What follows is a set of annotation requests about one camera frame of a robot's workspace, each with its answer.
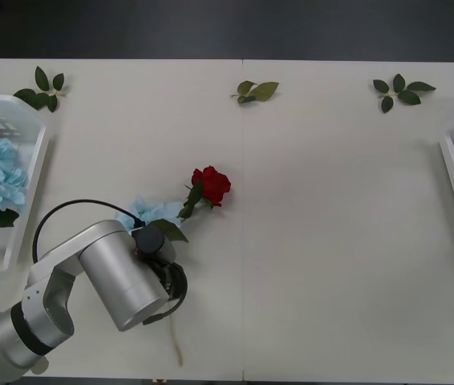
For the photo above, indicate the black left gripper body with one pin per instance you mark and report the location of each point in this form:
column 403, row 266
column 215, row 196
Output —
column 167, row 280

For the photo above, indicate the silver-grey left robot arm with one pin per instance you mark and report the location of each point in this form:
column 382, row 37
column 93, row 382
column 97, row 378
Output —
column 122, row 272

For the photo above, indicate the red rose with green stem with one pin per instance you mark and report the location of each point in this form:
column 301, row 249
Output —
column 215, row 184

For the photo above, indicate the green leaf twig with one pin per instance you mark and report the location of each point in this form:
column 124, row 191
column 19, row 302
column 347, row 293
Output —
column 405, row 96
column 261, row 91
column 42, row 98

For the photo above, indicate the pale grey left wrist camera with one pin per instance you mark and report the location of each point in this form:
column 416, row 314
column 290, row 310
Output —
column 169, row 250

